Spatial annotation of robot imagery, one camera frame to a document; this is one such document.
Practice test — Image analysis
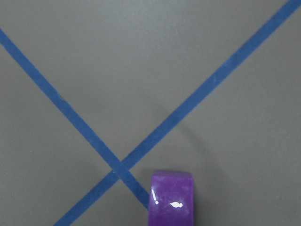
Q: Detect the purple trapezoid block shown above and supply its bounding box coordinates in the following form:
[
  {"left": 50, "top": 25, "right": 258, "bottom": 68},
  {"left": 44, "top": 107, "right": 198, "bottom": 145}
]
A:
[{"left": 148, "top": 170, "right": 194, "bottom": 226}]

